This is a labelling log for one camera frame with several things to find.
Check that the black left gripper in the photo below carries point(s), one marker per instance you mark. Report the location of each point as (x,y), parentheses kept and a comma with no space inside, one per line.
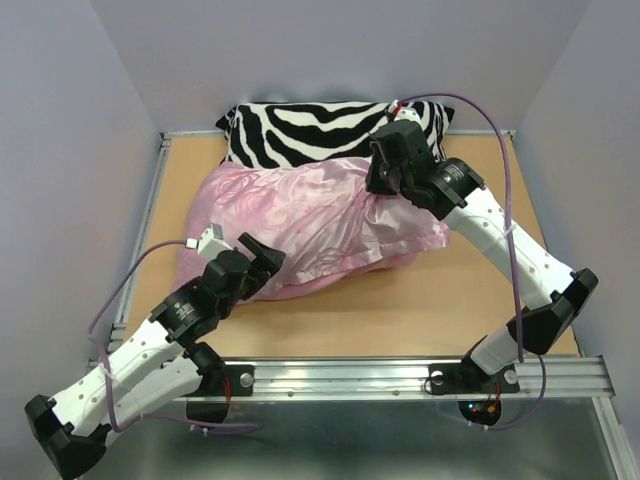
(265,266)

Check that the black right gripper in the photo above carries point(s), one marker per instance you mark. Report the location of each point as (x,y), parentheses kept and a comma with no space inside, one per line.
(374,183)

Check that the pink floral satin pillowcase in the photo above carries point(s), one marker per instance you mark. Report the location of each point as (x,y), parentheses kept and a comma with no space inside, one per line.
(320,215)

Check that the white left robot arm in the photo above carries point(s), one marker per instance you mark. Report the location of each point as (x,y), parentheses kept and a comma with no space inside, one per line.
(164,359)

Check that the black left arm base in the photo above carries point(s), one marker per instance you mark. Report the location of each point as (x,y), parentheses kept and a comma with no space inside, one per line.
(211,401)

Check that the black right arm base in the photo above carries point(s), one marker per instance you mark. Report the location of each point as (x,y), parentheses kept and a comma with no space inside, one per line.
(480,395)

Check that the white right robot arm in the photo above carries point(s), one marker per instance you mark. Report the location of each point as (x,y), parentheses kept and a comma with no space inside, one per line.
(548,293)

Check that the zebra print pillow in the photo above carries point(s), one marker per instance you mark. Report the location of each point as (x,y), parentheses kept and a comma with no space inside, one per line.
(265,135)

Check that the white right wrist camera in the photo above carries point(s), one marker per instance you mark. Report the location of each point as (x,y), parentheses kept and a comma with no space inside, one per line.
(398,111)

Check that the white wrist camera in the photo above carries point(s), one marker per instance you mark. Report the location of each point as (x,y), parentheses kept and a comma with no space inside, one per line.
(398,111)
(210,243)

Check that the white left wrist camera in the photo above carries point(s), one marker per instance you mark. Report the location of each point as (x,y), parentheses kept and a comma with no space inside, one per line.
(210,243)

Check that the aluminium table frame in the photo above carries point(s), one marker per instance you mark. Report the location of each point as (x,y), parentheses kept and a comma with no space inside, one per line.
(120,321)

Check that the aluminium mounting rail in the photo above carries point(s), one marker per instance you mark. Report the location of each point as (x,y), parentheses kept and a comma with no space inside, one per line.
(350,379)

